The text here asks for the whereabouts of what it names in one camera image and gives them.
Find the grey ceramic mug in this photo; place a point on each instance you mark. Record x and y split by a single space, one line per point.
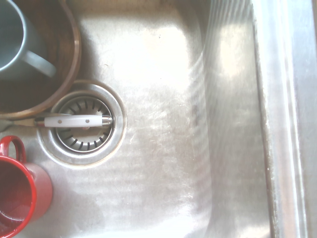
29 62

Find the brown wooden bowl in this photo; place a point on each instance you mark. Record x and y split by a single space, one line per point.
65 49

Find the red mug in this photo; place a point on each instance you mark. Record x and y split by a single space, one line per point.
39 186

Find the stainless steel double sink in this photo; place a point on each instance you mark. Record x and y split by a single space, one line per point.
173 148

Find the metal drain strainer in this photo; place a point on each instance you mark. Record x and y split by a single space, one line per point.
86 147

